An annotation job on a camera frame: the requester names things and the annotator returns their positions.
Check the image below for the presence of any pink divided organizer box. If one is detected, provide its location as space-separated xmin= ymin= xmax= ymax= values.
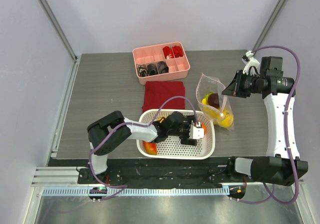
xmin=132 ymin=42 xmax=191 ymax=85

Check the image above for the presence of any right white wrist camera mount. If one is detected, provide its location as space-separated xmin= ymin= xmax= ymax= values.
xmin=242 ymin=50 xmax=260 ymax=76

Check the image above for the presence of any dark brown rolled item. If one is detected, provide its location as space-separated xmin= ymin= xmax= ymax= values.
xmin=157 ymin=61 xmax=169 ymax=74

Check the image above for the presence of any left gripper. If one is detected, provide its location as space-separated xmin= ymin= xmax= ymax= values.
xmin=167 ymin=116 xmax=197 ymax=146

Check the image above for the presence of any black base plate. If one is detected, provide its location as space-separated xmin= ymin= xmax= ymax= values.
xmin=77 ymin=156 xmax=256 ymax=190

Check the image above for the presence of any right aluminium frame post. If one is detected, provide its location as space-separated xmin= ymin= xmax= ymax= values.
xmin=253 ymin=0 xmax=288 ymax=50

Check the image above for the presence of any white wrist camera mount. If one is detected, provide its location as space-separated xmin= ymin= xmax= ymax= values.
xmin=189 ymin=122 xmax=205 ymax=140
xmin=242 ymin=50 xmax=260 ymax=76

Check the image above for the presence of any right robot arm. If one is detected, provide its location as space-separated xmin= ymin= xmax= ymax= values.
xmin=222 ymin=53 xmax=309 ymax=186

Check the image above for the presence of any red yellow mango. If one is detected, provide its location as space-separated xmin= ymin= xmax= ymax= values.
xmin=143 ymin=141 xmax=158 ymax=155

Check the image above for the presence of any aluminium frame post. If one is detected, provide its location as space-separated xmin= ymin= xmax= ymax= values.
xmin=253 ymin=0 xmax=288 ymax=50
xmin=29 ymin=0 xmax=78 ymax=61

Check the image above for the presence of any folded red cloth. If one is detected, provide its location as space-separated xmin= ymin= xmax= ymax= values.
xmin=142 ymin=81 xmax=186 ymax=112

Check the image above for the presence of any dark grey rolled item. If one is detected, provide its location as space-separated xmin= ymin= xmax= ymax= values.
xmin=146 ymin=63 xmax=158 ymax=76

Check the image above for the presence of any yellow banana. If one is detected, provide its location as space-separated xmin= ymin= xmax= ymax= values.
xmin=202 ymin=92 xmax=229 ymax=125

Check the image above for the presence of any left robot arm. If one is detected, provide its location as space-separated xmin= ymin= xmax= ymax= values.
xmin=87 ymin=111 xmax=205 ymax=184

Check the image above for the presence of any clear zip top bag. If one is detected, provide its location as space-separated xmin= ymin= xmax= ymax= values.
xmin=195 ymin=73 xmax=235 ymax=130

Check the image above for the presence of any small yellow bumpy fruit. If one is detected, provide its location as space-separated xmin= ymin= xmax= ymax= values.
xmin=201 ymin=98 xmax=208 ymax=105

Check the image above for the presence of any dark red apple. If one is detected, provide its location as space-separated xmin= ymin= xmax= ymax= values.
xmin=207 ymin=93 xmax=220 ymax=109

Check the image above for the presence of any white perforated plastic basket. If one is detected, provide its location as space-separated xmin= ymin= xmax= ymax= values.
xmin=136 ymin=111 xmax=216 ymax=160

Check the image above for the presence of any orange fruit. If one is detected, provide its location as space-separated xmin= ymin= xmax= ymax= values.
xmin=201 ymin=123 xmax=207 ymax=134

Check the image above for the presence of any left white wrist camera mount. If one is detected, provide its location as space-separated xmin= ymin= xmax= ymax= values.
xmin=189 ymin=122 xmax=205 ymax=140

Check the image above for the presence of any red item in organizer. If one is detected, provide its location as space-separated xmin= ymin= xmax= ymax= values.
xmin=162 ymin=46 xmax=174 ymax=59
xmin=172 ymin=45 xmax=184 ymax=58

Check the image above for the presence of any black white patterned item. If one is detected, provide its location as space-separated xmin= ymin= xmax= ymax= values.
xmin=136 ymin=64 xmax=148 ymax=77

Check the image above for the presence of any white slotted cable duct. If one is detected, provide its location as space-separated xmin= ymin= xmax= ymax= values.
xmin=42 ymin=186 xmax=230 ymax=197

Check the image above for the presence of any left aluminium frame post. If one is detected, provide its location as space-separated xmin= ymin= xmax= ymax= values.
xmin=29 ymin=0 xmax=78 ymax=61

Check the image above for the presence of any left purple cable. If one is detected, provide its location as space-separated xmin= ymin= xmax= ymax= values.
xmin=88 ymin=96 xmax=201 ymax=201

